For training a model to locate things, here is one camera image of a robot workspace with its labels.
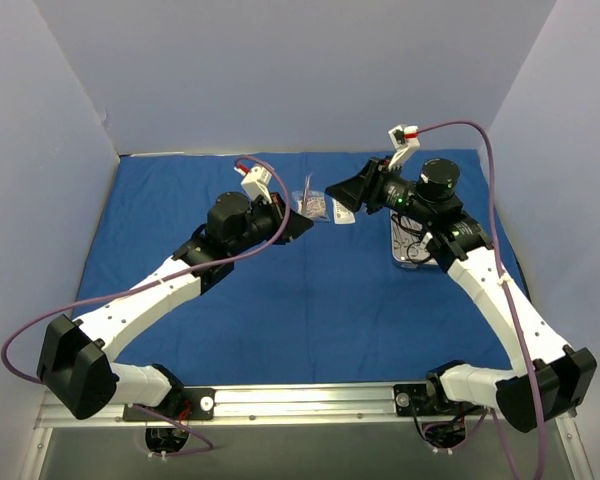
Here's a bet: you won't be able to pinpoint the pile of steel instruments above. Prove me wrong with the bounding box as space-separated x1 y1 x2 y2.
391 214 434 264

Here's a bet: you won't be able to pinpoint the blue surgical cloth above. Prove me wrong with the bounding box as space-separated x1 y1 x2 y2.
79 156 509 385

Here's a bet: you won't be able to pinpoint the front aluminium frame rail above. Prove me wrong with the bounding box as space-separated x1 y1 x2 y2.
33 377 577 430

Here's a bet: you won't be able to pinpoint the stainless steel instrument tray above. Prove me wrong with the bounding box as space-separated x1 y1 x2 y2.
388 209 446 271

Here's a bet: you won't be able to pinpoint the aluminium frame rail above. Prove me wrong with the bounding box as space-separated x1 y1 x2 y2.
33 377 577 430
121 149 261 159

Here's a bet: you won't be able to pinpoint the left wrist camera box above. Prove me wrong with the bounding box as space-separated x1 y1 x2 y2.
234 161 272 203

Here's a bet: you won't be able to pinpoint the steel tweezers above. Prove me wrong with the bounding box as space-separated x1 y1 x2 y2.
301 173 314 218

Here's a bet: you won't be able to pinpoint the white sterile packet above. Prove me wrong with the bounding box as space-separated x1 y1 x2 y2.
332 199 356 225

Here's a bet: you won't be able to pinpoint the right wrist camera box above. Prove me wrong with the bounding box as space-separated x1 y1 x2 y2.
388 125 420 171

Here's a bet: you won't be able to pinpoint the purple printed clear pouch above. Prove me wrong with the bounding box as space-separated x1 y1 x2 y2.
292 190 330 222

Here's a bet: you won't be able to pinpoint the back aluminium frame rail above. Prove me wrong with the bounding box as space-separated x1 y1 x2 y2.
121 149 261 159

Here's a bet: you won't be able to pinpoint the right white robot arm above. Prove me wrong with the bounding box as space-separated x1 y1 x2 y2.
326 158 597 433

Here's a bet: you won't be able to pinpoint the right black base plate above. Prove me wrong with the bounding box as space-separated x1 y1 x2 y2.
392 382 484 418

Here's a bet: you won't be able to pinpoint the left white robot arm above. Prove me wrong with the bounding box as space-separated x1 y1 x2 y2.
37 192 314 420

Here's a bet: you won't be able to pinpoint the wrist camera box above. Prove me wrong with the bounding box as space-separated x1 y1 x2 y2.
388 125 420 171
234 161 272 203

